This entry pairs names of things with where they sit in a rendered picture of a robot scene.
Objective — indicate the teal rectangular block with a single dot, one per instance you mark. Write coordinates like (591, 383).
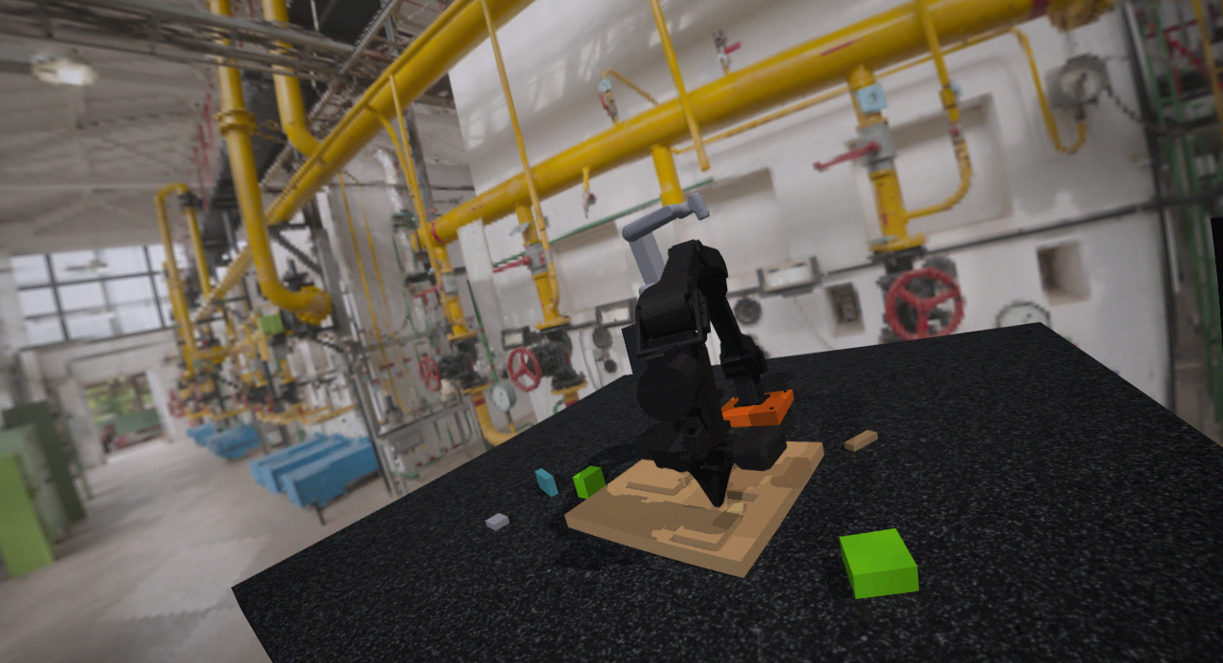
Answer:
(546, 482)

